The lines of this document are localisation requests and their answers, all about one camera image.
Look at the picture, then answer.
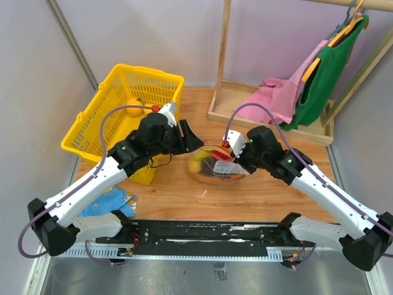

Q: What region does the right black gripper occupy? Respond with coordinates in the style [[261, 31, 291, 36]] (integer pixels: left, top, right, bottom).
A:
[[230, 140, 268, 174]]

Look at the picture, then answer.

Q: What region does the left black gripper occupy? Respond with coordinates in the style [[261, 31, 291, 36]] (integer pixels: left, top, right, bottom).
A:
[[149, 119, 204, 157]]

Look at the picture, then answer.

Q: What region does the yellow banana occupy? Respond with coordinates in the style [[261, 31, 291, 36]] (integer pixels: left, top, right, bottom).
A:
[[191, 149, 211, 161]]

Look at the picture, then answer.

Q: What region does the yellow apple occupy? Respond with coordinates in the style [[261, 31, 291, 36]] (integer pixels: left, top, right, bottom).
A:
[[187, 159, 203, 173]]

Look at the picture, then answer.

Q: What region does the dark red grape bunch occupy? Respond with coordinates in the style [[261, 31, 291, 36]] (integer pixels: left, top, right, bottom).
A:
[[199, 157, 232, 180]]

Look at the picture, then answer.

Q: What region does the red chili pepper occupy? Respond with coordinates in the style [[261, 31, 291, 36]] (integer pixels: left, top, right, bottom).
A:
[[209, 149, 232, 162]]

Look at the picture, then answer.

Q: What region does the clear zip top bag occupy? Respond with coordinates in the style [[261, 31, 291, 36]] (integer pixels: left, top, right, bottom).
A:
[[185, 145, 249, 179]]

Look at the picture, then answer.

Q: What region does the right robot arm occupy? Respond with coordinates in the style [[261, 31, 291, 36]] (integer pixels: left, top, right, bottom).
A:
[[227, 126, 392, 271]]

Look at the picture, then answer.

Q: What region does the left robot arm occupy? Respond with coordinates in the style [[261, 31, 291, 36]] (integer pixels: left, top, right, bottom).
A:
[[28, 112, 204, 256]]

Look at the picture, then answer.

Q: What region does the yellow mango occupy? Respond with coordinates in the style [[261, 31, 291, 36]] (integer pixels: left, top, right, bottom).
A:
[[143, 103, 153, 112]]

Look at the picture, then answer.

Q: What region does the wooden clothes rack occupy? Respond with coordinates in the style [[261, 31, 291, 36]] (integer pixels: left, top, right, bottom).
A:
[[208, 1, 392, 146]]

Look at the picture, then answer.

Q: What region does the orange fruit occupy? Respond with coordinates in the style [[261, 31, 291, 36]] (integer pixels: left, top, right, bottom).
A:
[[126, 97, 144, 117]]

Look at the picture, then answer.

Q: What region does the pink shirt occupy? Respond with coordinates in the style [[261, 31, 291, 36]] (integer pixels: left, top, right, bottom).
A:
[[245, 40, 329, 123]]

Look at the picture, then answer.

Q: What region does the yellow plastic basket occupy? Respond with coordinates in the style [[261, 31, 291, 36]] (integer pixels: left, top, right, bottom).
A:
[[61, 64, 184, 166]]

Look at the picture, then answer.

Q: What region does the blue patterned cloth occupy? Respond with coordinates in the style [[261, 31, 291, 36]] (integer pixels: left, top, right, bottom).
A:
[[78, 186, 138, 217]]

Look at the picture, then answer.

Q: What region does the green shirt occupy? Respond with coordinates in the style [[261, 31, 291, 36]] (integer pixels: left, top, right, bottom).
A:
[[280, 15, 369, 131]]

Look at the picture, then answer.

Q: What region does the grey hanger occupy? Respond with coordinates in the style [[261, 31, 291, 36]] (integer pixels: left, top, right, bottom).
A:
[[326, 0, 364, 41]]

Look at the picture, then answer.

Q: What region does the yellow hanger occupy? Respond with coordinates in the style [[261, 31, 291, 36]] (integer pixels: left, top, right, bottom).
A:
[[302, 13, 364, 82]]

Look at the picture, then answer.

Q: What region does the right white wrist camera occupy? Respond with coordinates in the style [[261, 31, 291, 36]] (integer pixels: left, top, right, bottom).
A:
[[222, 130, 247, 158]]

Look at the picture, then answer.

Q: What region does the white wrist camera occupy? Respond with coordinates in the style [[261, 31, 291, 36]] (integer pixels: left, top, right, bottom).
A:
[[222, 130, 247, 158], [158, 101, 177, 127]]

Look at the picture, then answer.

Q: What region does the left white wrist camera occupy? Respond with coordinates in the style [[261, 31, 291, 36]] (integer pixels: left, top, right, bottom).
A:
[[158, 101, 177, 127]]

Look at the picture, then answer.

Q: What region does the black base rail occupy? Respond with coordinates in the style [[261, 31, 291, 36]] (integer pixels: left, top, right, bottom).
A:
[[85, 218, 315, 264]]

